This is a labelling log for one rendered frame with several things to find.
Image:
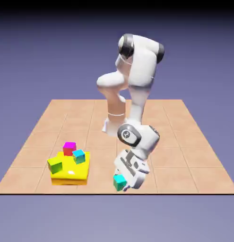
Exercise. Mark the small teal cube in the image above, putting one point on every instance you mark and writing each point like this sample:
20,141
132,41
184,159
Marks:
119,181

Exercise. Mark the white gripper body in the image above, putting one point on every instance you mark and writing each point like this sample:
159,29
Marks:
136,180

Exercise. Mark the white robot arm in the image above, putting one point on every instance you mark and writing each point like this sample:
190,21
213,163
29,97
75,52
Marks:
141,66

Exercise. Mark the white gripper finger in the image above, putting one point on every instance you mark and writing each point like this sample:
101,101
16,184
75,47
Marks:
117,171
126,188

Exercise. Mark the large yellow box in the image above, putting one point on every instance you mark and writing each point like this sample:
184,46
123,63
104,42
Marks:
75,173

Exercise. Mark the small cyan cube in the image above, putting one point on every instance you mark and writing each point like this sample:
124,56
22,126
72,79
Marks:
79,156

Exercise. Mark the small lime green cube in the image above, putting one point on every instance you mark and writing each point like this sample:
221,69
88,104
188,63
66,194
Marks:
55,164

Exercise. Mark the small magenta cube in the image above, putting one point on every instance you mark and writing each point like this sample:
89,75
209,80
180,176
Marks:
69,148

